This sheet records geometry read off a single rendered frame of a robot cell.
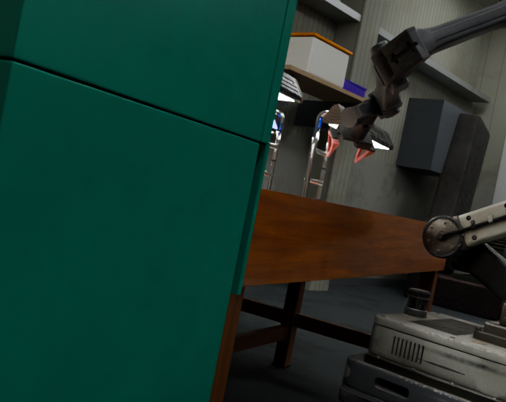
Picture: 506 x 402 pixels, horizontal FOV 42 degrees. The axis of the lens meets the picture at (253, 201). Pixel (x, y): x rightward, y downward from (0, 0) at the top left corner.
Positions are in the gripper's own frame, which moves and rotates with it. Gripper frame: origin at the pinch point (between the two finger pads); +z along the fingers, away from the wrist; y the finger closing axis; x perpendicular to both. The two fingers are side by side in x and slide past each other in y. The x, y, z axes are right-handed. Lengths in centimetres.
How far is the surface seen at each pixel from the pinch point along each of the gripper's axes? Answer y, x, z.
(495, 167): 442, 407, 248
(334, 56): 104, 249, 90
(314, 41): 81, 242, 79
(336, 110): 8.0, 32.2, 3.9
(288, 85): -23.3, 7.0, -15.1
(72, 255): -83, -96, -45
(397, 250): 24.3, -17.4, 18.5
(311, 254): -27, -53, -10
